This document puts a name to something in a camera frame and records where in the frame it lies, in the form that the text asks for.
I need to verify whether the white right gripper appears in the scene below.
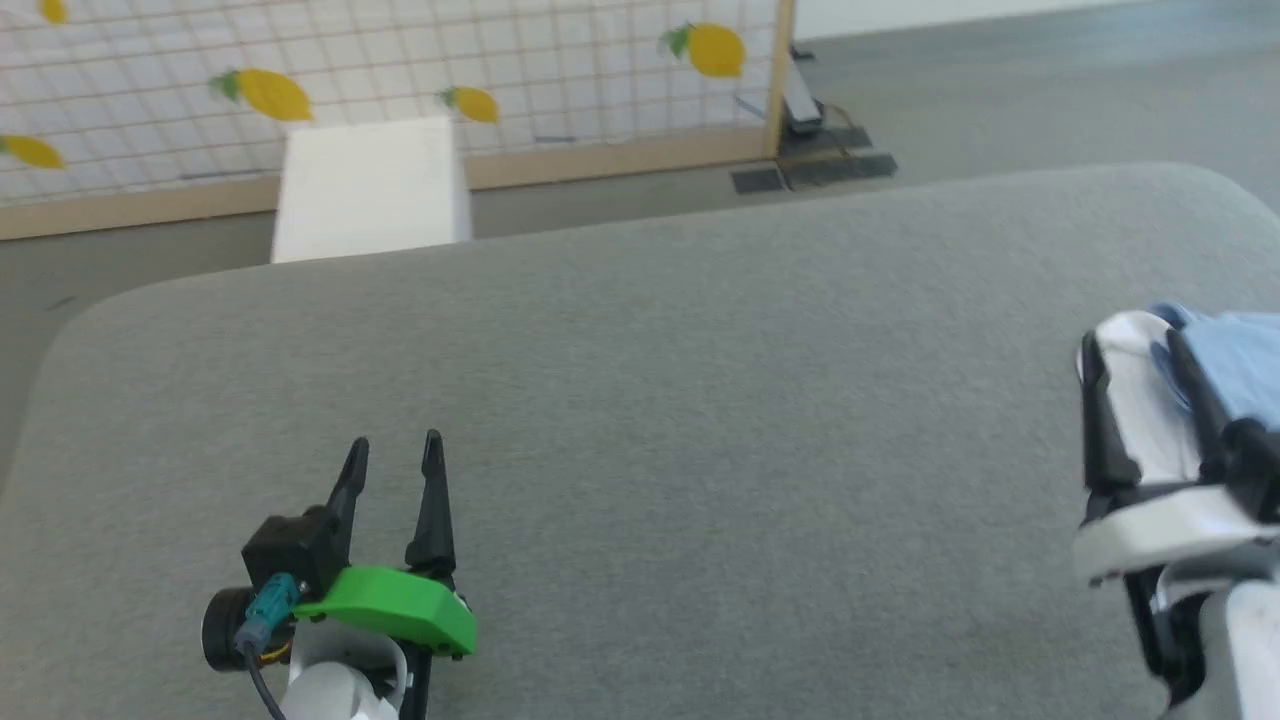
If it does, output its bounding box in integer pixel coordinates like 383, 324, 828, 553
1073, 328, 1280, 591

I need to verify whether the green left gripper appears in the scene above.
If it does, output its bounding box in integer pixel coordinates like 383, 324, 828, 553
293, 430, 479, 659

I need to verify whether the metal panel stand foot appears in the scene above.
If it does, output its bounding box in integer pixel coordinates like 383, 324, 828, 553
785, 45, 827, 137

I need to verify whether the lemon print partition panel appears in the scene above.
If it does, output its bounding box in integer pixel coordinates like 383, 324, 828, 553
0, 0, 798, 242

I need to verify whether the grey fabric sofa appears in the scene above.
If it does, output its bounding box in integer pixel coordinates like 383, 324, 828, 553
0, 162, 1280, 720

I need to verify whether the black cable with teal plug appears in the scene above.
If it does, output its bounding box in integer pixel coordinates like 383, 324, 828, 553
235, 574, 303, 720

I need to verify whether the white box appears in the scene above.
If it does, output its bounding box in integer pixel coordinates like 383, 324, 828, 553
270, 116, 474, 266

